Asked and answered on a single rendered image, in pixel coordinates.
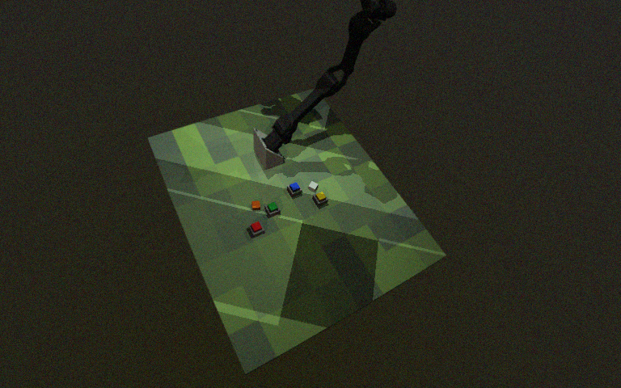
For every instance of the blue button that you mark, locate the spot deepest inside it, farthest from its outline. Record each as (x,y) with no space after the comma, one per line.
(294,189)

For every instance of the red button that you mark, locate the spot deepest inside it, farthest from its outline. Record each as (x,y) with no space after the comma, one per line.
(256,229)

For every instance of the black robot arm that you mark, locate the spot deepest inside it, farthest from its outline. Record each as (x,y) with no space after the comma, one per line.
(359,29)

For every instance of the yellow button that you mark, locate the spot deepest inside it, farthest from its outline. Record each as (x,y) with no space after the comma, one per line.
(320,199)

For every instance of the green button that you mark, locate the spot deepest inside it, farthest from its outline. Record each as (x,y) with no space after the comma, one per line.
(272,209)

